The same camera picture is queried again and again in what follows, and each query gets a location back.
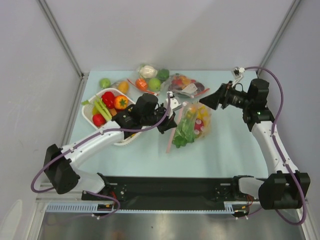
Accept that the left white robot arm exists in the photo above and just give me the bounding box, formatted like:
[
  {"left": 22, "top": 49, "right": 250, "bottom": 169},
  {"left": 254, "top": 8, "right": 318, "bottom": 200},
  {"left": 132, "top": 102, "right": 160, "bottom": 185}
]
[{"left": 44, "top": 92, "right": 181, "bottom": 200}]

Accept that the red bell pepper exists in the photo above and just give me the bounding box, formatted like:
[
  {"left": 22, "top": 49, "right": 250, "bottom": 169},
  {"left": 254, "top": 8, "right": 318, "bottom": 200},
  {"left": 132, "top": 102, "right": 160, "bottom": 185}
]
[{"left": 101, "top": 91, "right": 115, "bottom": 109}]

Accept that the red spotted mushroom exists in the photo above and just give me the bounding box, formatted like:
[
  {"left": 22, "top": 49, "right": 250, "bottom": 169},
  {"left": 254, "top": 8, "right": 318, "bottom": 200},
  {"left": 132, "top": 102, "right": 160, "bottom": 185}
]
[{"left": 194, "top": 118, "right": 205, "bottom": 136}]

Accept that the green lettuce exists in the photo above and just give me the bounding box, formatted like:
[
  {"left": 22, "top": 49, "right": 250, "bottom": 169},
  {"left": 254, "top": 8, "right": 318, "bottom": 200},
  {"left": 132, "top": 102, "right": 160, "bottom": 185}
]
[{"left": 172, "top": 117, "right": 196, "bottom": 149}]

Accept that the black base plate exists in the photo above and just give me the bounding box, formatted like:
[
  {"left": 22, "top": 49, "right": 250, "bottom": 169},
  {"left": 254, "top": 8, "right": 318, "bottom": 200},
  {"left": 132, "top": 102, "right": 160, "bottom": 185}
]
[{"left": 81, "top": 176, "right": 256, "bottom": 211}]

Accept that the clear zip bag pink seal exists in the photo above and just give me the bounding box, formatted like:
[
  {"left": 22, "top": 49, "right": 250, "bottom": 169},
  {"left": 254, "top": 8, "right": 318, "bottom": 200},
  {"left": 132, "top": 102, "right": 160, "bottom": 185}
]
[{"left": 165, "top": 101, "right": 212, "bottom": 154}]

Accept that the green apple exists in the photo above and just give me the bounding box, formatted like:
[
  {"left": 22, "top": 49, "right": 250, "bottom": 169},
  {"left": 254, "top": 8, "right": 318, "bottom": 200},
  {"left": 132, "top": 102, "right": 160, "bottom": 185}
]
[{"left": 99, "top": 78, "right": 111, "bottom": 89}]

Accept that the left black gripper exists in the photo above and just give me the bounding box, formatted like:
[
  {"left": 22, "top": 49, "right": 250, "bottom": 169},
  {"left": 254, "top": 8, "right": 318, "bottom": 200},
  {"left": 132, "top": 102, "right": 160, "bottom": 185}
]
[{"left": 141, "top": 104, "right": 177, "bottom": 135}]

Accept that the yellow corn cob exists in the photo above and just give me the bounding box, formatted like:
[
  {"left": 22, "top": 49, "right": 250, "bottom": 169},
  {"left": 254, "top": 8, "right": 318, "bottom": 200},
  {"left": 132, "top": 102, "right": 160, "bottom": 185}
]
[{"left": 197, "top": 105, "right": 211, "bottom": 126}]

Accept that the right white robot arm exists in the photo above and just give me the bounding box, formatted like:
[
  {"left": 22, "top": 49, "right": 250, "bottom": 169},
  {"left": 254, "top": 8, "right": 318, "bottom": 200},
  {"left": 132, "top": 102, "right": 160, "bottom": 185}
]
[{"left": 200, "top": 78, "right": 311, "bottom": 210}]

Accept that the zip bag with dark fruits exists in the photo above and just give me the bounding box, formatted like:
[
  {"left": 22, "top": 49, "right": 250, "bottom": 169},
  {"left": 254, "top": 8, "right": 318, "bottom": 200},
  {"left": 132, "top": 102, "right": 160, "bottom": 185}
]
[{"left": 166, "top": 73, "right": 210, "bottom": 99}]

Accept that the orange mango in bag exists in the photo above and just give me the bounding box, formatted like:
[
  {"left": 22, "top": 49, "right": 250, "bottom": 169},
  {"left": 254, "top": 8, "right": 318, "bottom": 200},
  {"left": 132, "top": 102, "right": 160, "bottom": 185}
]
[{"left": 117, "top": 81, "right": 130, "bottom": 94}]

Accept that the green celery stalk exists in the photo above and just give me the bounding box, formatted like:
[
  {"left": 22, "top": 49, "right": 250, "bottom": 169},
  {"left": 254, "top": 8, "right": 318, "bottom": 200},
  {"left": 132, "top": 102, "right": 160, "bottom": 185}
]
[{"left": 81, "top": 95, "right": 112, "bottom": 122}]

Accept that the white plastic basket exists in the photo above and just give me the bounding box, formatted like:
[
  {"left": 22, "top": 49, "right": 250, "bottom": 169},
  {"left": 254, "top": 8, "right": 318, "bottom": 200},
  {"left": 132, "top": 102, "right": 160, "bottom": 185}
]
[{"left": 81, "top": 88, "right": 141, "bottom": 146}]

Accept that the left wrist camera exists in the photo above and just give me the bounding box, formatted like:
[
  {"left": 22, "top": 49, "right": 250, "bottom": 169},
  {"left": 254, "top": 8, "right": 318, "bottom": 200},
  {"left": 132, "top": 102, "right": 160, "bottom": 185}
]
[{"left": 164, "top": 91, "right": 188, "bottom": 112}]

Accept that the orange persimmon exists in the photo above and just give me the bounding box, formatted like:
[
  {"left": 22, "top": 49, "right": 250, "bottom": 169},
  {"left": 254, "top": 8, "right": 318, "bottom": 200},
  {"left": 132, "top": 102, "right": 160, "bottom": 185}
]
[{"left": 113, "top": 95, "right": 129, "bottom": 110}]

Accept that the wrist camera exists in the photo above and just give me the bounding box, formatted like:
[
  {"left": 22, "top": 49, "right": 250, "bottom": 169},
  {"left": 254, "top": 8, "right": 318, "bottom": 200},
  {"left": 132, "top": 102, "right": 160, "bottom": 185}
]
[
  {"left": 164, "top": 91, "right": 188, "bottom": 112},
  {"left": 232, "top": 67, "right": 246, "bottom": 79}
]

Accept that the zip bag with vegetables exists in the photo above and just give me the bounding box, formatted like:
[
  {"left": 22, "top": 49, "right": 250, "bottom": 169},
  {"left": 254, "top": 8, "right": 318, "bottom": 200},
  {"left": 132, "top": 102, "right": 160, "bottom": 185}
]
[{"left": 126, "top": 64, "right": 170, "bottom": 96}]

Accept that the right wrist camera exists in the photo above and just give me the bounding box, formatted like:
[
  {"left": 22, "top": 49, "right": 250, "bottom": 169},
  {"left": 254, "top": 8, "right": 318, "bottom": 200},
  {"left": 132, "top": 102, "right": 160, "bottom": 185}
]
[{"left": 232, "top": 67, "right": 246, "bottom": 79}]

